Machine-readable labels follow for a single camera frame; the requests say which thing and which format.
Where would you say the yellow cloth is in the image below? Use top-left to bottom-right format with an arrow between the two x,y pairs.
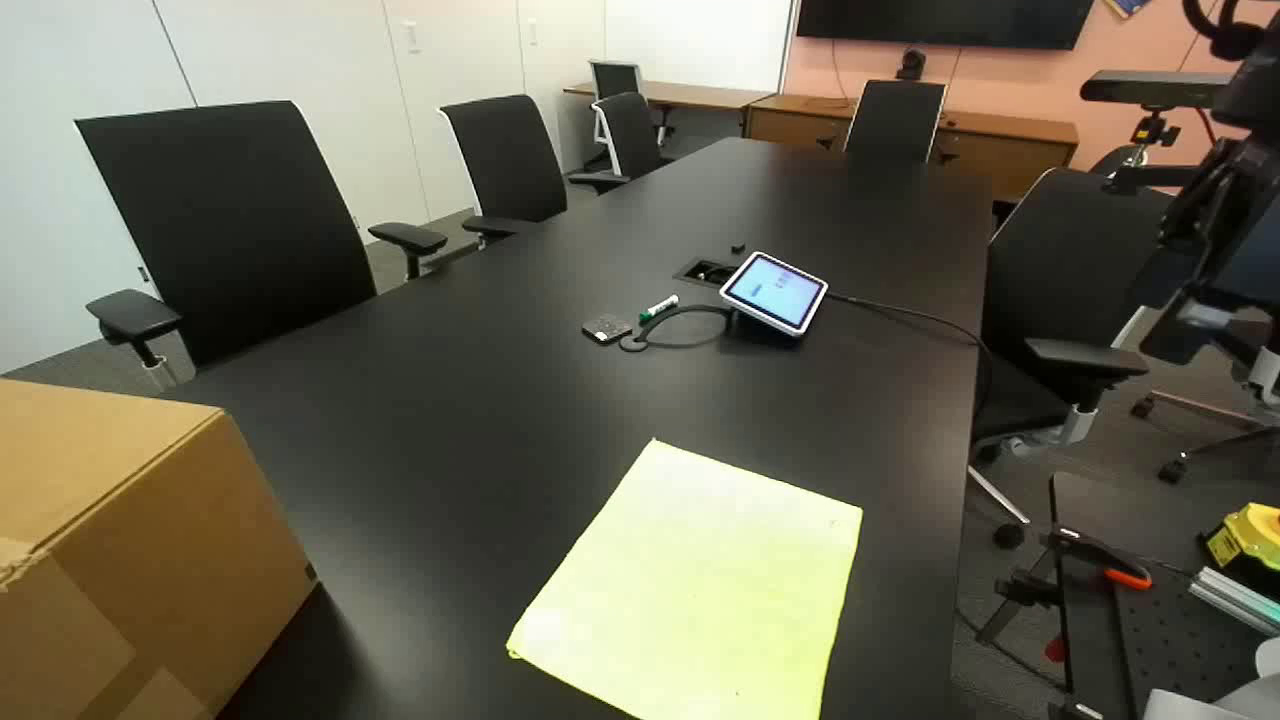
504,437 -> 867,720

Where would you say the black phone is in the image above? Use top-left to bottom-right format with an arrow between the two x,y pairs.
578,312 -> 638,349

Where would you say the white framed tablet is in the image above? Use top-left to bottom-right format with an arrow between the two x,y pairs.
714,246 -> 837,345

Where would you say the wooden desk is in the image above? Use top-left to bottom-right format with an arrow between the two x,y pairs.
560,81 -> 767,139

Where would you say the wooden sideboard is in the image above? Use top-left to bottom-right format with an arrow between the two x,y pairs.
741,93 -> 1080,203

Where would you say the brown cardboard box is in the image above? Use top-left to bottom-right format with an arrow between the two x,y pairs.
0,374 -> 318,720

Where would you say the black chair with white base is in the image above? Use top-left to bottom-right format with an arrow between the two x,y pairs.
1132,124 -> 1280,486

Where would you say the yellow black tool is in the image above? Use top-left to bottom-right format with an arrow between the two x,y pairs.
1202,501 -> 1280,577

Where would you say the white rounded object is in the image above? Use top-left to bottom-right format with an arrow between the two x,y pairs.
1140,635 -> 1280,720

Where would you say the black looped cable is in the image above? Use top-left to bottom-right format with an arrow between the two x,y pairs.
616,301 -> 741,354

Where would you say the black tablet power cable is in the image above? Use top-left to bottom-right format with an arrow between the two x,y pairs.
823,290 -> 990,353

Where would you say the black office chair white frame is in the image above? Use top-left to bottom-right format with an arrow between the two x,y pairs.
73,97 -> 451,393

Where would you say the black wall television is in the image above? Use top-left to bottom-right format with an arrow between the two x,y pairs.
796,0 -> 1098,52

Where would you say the black metal stand frame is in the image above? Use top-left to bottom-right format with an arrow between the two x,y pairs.
976,473 -> 1140,720

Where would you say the orange handled clamp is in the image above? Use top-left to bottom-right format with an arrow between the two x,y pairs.
1039,525 -> 1159,600

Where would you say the black camera boom bar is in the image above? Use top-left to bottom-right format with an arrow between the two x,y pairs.
1077,67 -> 1236,153

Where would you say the white teal rail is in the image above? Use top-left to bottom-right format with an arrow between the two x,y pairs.
1189,564 -> 1280,638

